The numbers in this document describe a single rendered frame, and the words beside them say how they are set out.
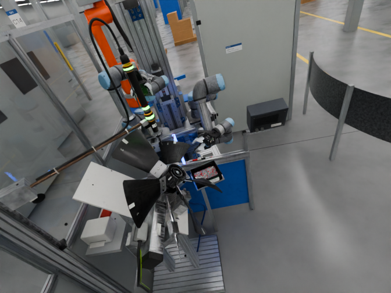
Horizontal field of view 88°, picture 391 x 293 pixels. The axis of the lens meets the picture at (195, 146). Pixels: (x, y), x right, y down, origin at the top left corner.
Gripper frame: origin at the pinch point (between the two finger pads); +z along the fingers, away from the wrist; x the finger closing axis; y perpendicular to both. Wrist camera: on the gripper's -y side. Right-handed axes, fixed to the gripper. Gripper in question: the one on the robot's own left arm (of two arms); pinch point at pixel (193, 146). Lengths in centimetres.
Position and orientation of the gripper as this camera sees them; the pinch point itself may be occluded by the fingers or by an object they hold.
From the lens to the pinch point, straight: 135.9
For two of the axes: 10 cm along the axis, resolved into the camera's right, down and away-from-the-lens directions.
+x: 1.6, 7.1, 6.9
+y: 6.5, 4.5, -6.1
